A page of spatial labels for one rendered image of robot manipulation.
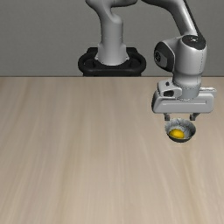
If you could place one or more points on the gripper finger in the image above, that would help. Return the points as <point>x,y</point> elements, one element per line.
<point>167,117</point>
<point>194,116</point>

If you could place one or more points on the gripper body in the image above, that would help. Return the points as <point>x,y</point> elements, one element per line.
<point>180,104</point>

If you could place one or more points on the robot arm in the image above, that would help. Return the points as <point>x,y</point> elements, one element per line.
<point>112,43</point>

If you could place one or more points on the grey bowl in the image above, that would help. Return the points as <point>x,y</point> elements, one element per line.
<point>188,128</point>

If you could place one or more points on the yellow lemon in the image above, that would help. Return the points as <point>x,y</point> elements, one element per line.
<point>177,134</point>

